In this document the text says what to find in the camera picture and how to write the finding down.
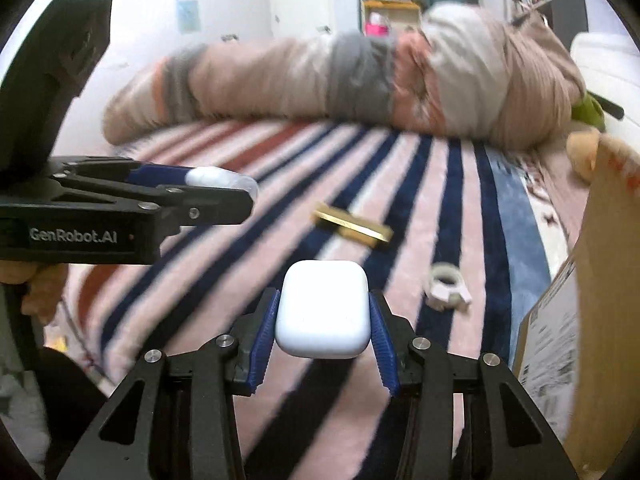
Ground person's left hand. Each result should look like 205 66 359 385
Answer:
0 260 68 325

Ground rolled pink grey quilt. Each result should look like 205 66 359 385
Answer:
102 2 587 151

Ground yellow wooden shelf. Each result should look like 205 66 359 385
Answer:
360 0 423 38

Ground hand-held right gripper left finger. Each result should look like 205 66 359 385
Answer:
56 287 282 480

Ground white earbuds case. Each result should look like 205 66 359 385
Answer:
275 260 372 359

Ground tan plush toy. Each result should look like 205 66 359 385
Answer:
565 127 602 183

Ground gold rectangular bar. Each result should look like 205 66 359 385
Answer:
311 202 395 247

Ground white tape roll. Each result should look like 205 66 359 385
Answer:
422 262 473 311

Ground small white tube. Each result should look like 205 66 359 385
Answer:
186 166 260 200

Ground green plush toy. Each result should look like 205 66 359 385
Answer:
570 91 608 128

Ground blue wall poster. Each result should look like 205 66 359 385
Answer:
175 0 202 35

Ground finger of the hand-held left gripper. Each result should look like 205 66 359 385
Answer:
47 176 255 233
47 156 197 192

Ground pink container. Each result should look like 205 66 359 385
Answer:
364 14 392 38

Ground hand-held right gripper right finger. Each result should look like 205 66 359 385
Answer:
367 290 581 480

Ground white door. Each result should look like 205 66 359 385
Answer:
267 0 335 38

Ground striped bed sheet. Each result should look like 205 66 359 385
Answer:
44 119 597 480

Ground cardboard box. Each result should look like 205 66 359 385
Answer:
511 135 640 480

